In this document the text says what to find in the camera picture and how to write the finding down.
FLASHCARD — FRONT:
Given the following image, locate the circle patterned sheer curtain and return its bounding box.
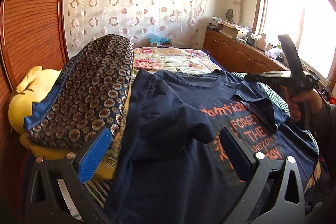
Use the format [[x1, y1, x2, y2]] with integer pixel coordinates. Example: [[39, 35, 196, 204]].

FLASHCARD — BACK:
[[64, 0, 207, 54]]

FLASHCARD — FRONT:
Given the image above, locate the wooden louvered wardrobe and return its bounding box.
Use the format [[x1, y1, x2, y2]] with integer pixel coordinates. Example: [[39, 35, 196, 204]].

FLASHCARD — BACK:
[[1, 0, 68, 223]]

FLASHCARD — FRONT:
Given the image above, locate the blue item on bed head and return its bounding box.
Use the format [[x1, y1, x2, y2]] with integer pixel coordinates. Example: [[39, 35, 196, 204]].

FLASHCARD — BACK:
[[147, 34, 172, 47]]

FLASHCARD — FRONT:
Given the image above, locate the floral leaf bed sheet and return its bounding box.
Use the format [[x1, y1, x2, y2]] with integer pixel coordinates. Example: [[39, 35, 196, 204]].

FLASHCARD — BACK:
[[84, 47, 322, 209]]

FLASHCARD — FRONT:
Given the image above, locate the wooden sideboard cabinet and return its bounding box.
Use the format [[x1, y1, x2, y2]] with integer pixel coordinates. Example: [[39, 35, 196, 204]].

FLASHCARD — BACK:
[[203, 28, 288, 73]]

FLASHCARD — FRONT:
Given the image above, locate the navy blue printed t-shirt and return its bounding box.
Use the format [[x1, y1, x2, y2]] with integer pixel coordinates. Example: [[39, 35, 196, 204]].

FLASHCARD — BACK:
[[104, 70, 317, 223]]

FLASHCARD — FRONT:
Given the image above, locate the person's right hand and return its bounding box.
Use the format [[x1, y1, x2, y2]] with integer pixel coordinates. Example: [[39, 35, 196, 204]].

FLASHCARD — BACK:
[[286, 89, 324, 123]]

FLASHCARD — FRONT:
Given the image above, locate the yellow gold folded blanket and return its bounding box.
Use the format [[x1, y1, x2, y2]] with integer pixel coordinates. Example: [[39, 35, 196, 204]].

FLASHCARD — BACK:
[[19, 89, 131, 181]]

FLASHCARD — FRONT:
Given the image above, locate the circle patterned folded quilt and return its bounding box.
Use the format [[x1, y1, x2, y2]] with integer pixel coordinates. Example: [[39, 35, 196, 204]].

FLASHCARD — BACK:
[[24, 34, 133, 149]]

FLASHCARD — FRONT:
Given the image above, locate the wooden framed window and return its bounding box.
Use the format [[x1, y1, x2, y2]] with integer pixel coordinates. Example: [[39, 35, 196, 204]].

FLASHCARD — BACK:
[[255, 0, 335, 84]]

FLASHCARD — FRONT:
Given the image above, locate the yellow plush toy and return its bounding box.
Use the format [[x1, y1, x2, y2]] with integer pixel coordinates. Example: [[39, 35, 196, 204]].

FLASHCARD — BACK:
[[8, 66, 61, 134]]

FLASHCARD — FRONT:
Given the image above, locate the grey sleeve right forearm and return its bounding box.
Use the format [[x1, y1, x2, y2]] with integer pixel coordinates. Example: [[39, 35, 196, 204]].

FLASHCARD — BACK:
[[310, 92, 335, 195]]

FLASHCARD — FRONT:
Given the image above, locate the cardboard box on cabinet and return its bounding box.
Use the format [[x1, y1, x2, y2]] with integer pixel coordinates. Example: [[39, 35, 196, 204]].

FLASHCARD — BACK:
[[221, 24, 249, 39]]

